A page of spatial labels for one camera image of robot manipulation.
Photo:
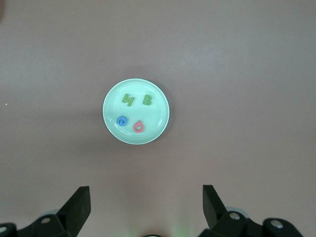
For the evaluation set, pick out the blue letter G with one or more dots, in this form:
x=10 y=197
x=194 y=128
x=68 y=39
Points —
x=117 y=121

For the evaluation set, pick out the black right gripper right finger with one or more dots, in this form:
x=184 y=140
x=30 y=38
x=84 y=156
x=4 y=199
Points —
x=234 y=225

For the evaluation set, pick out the green plate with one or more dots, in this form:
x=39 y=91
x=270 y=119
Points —
x=153 y=118

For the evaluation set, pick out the green letter N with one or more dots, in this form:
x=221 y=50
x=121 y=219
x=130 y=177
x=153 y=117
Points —
x=128 y=100

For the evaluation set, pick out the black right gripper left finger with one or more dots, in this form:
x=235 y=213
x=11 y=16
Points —
x=49 y=224

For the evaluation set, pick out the brown table mat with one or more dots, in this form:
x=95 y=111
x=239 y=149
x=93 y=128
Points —
x=222 y=61

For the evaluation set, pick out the red letter Q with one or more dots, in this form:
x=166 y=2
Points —
x=134 y=128

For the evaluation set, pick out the green letter B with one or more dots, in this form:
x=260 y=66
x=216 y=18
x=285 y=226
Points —
x=145 y=100

